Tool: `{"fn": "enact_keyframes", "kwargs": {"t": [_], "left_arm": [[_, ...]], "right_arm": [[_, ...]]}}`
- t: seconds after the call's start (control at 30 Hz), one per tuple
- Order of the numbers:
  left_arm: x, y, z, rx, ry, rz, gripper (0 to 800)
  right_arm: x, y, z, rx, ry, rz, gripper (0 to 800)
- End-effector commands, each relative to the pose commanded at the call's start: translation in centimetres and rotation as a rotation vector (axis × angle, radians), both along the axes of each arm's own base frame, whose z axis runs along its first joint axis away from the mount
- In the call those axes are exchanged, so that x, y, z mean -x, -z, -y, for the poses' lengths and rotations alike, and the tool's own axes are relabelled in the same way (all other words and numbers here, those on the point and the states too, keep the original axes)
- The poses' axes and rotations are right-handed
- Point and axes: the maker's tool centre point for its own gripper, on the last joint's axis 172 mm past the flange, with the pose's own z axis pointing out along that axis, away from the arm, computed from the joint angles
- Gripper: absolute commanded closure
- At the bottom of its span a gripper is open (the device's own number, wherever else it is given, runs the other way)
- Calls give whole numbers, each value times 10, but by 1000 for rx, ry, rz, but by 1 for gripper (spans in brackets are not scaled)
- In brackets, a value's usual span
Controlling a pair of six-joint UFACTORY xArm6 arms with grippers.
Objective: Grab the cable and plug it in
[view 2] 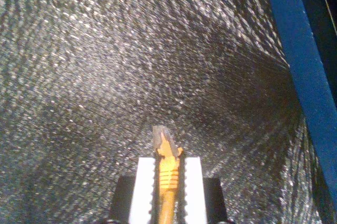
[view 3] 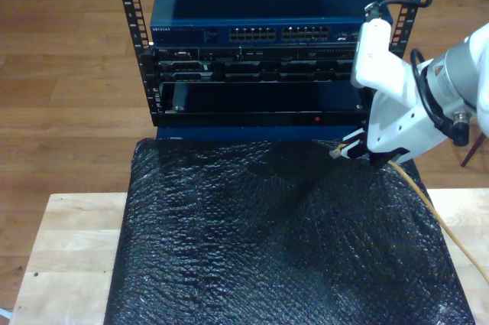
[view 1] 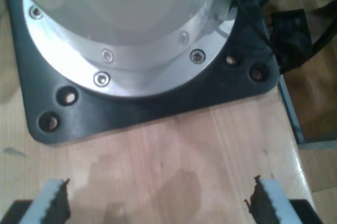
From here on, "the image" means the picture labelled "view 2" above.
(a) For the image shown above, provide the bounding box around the black bubble mat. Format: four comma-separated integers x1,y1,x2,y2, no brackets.
0,0,330,224

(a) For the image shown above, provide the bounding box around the blue rack base board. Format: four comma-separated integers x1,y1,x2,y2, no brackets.
261,0,337,224

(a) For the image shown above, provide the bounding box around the yellow network cable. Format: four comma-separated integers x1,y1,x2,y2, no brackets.
152,125,184,224

